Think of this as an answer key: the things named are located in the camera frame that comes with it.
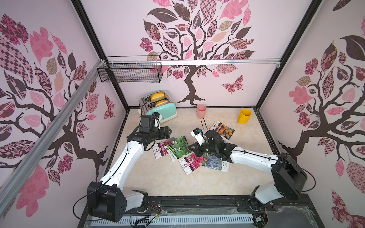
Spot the toast slice front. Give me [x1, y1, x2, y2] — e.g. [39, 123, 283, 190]
[155, 99, 169, 107]

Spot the white slotted cable duct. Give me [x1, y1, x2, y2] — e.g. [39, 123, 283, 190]
[88, 214, 254, 228]

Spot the toast slice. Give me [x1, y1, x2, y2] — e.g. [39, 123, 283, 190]
[155, 99, 169, 107]
[150, 92, 165, 101]

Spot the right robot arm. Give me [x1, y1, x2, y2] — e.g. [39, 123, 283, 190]
[188, 128, 308, 210]

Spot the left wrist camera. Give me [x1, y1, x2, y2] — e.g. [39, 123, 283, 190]
[152, 112, 162, 129]

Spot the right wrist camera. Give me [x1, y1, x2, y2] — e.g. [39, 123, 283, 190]
[191, 128, 205, 146]

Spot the green gourd seed packet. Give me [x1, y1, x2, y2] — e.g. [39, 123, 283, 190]
[164, 136, 192, 161]

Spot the aluminium rail back wall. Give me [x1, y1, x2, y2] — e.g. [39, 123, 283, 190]
[109, 59, 281, 66]

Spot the yellow mug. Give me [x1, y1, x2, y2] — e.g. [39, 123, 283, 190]
[238, 108, 252, 124]

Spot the lavender seed packet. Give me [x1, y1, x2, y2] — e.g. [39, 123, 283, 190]
[202, 154, 229, 173]

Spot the toast slice rear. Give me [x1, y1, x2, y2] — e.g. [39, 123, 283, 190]
[150, 92, 165, 101]

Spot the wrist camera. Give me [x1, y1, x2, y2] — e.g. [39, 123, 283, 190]
[152, 112, 162, 129]
[191, 128, 205, 146]

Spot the black wire basket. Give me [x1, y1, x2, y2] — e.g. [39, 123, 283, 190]
[97, 54, 163, 83]

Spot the aluminium rail wall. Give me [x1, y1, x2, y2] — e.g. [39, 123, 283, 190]
[1, 59, 106, 216]
[109, 59, 281, 66]

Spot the marigold seed packet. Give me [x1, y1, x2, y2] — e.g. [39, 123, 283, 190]
[209, 121, 235, 140]

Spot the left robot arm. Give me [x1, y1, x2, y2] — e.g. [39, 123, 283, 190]
[86, 113, 172, 222]

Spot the pink cup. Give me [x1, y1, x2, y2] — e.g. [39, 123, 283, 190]
[196, 104, 207, 119]

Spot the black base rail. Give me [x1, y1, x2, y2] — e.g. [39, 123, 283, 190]
[78, 194, 324, 228]

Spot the mint green toaster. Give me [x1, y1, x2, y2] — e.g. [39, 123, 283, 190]
[138, 90, 178, 123]

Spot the aluminium rail left wall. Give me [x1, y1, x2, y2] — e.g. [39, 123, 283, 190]
[1, 59, 106, 216]

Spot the hollyhock seed packet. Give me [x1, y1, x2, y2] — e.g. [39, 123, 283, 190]
[179, 153, 204, 175]
[152, 137, 175, 159]

